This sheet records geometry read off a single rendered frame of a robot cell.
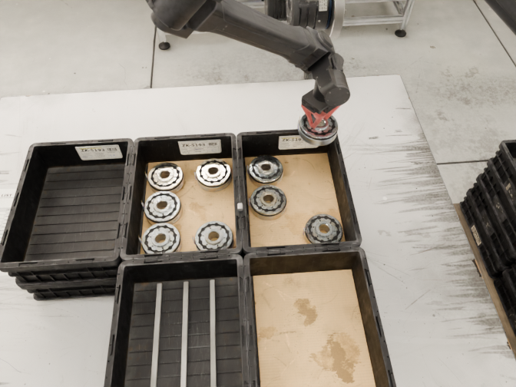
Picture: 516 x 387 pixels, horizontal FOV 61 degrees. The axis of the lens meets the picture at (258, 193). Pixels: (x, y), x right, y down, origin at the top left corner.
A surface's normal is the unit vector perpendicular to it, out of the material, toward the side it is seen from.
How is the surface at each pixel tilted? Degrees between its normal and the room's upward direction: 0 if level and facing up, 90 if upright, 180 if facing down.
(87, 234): 0
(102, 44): 0
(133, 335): 0
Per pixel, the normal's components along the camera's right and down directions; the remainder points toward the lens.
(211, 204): 0.00, -0.57
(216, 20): 0.39, 0.89
